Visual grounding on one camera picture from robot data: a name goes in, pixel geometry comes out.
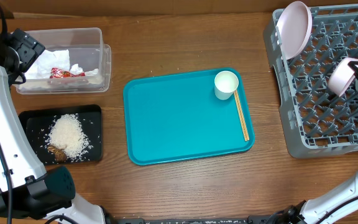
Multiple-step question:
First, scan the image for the pink bowl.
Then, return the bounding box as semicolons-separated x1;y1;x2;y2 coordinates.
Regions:
328;57;358;96

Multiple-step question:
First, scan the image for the large white paper napkin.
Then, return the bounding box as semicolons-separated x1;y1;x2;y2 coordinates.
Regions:
25;49;70;79

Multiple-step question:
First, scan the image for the red snack wrapper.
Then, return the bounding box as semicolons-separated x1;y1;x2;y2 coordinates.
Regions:
50;68;85;78

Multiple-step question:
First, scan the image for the large white plate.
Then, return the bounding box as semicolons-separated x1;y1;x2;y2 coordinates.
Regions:
277;1;313;60

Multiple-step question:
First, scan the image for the wooden chopstick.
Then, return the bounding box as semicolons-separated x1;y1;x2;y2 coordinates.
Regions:
234;89;250;142
233;90;248;142

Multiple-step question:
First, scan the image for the white paper cup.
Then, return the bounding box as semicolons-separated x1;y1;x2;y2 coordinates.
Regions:
214;70;239;100

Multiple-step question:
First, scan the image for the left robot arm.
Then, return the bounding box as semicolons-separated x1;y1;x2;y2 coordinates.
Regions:
0;21;113;223

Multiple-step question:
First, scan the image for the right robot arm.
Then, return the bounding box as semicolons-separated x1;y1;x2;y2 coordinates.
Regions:
266;57;358;223

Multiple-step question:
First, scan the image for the clear plastic bin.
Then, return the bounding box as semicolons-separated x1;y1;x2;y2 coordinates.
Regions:
15;27;112;95

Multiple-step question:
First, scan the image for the grey dish rack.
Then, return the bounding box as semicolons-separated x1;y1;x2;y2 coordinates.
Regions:
263;4;358;159

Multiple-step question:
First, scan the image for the black tray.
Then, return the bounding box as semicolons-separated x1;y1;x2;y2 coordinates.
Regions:
19;105;103;166

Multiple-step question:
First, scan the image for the pile of white rice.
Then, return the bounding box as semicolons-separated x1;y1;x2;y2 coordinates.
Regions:
47;114;90;161

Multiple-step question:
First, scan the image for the brown food scrap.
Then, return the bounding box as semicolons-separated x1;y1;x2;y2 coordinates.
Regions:
47;145;67;162

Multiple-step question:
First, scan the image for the teal serving tray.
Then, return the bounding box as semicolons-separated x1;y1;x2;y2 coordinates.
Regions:
123;68;255;166

